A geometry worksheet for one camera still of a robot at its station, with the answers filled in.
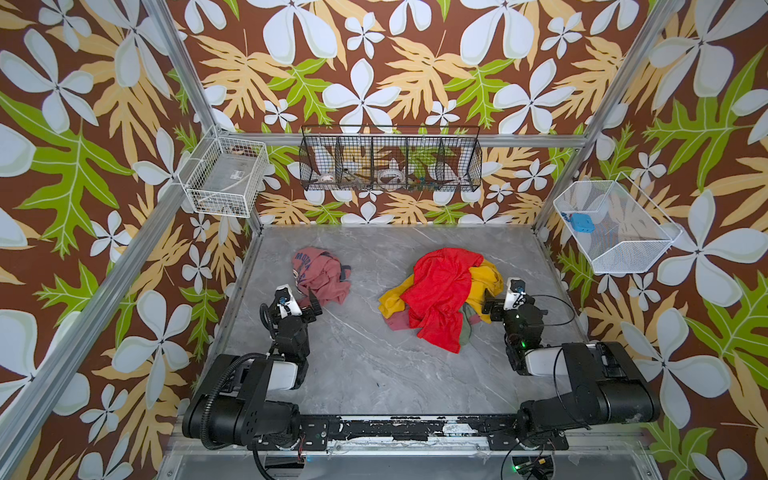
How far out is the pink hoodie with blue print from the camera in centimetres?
98

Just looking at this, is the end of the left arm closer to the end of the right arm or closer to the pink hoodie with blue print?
the pink hoodie with blue print

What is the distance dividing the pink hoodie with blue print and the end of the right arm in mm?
456

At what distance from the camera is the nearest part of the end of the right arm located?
825 millimetres
